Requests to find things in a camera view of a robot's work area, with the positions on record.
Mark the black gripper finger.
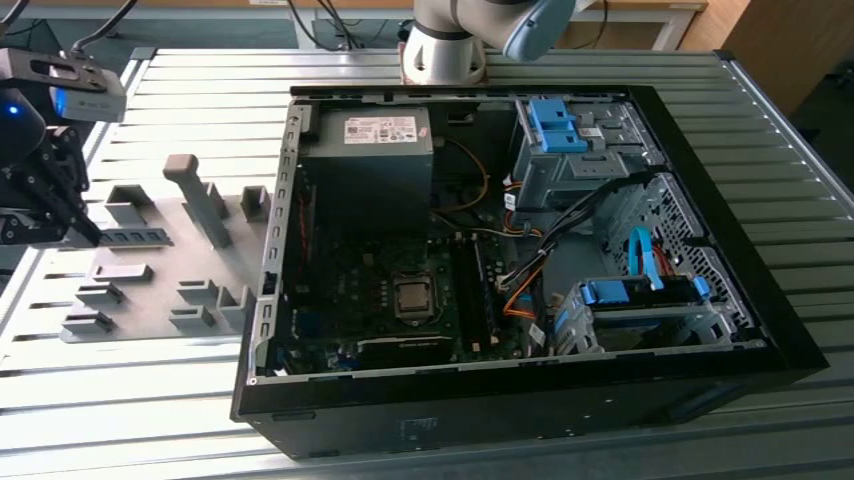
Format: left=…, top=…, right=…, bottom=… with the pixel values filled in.
left=38, top=125, right=101, bottom=246
left=0, top=207, right=75, bottom=247

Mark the RAM stick with blue label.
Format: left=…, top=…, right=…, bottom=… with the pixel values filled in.
left=91, top=227, right=176, bottom=249

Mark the grey parts rack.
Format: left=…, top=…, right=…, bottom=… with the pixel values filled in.
left=58, top=152, right=281, bottom=344

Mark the grey power supply unit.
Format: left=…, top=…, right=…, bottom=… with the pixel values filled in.
left=297, top=104, right=436, bottom=241

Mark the green motherboard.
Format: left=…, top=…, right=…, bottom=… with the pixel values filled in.
left=278, top=224, right=534, bottom=374

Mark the metal CPU socket cover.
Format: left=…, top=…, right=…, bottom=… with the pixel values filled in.
left=389, top=272, right=440, bottom=322

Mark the silver CPU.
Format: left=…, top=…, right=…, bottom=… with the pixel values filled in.
left=397, top=282, right=433, bottom=309

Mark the black graphics card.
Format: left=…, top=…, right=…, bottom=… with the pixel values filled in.
left=352, top=337, right=456, bottom=370

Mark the blue plastic disk carrier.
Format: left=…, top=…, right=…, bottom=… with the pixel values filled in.
left=525, top=99, right=592, bottom=154

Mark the grey metal drive cage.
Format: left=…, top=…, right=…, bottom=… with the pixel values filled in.
left=549, top=279, right=743, bottom=357
left=510, top=97, right=668, bottom=215

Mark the black PC case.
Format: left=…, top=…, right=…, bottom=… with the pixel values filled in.
left=229, top=83, right=831, bottom=460

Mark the blue carrier with black disk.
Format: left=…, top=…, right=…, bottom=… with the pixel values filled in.
left=577, top=276, right=709, bottom=307

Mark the wooden cabinet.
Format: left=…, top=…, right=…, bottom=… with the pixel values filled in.
left=723, top=0, right=854, bottom=117

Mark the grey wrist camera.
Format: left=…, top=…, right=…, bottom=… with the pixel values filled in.
left=0, top=47, right=128, bottom=124

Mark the black camera cable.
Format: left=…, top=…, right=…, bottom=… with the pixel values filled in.
left=65, top=0, right=140, bottom=57

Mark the yellow black power cable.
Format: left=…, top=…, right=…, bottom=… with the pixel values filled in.
left=430, top=139, right=493, bottom=217

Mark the black cable bundle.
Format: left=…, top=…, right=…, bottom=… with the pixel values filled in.
left=536, top=172, right=652, bottom=257

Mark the blue data cable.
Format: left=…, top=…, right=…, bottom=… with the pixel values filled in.
left=628, top=226, right=665, bottom=291

